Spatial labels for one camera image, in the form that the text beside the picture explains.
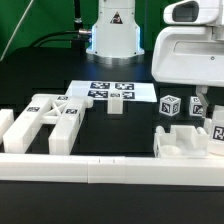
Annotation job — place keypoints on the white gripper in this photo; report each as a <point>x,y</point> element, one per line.
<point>191,49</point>

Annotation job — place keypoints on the white tagged cube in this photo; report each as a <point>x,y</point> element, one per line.
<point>169,105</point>
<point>195,106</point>

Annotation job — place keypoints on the white U-shaped fence frame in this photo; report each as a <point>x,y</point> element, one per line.
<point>208,171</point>

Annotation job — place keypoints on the white tagged cube left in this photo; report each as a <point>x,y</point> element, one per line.
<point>169,105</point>

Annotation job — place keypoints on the white chair seat block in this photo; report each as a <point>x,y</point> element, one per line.
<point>182,141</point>

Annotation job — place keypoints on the white chair back frame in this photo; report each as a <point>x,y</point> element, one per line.
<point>65,113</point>

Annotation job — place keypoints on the black pole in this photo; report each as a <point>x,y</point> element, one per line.
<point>77,15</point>

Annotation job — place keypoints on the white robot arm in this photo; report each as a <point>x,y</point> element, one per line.
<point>115,37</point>

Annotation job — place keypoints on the white marker base sheet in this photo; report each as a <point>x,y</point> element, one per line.
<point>100,90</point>

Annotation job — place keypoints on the white tagged cube right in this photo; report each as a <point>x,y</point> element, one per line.
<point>195,106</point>

